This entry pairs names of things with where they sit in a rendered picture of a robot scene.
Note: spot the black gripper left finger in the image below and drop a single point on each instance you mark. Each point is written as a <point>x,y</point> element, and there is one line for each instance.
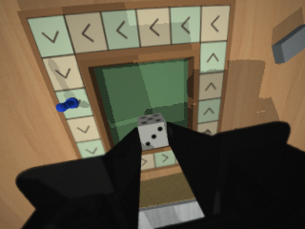
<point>115,174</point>

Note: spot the grey die with black pips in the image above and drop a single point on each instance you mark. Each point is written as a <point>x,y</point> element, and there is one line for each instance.
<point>152,130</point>

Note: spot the grey rectangular block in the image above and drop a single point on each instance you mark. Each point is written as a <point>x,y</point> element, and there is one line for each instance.
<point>290,45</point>

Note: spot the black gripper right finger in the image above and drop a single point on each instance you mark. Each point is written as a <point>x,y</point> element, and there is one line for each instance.
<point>204,158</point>

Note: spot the blue game pawn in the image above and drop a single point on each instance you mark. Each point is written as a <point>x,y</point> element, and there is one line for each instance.
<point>70,103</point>

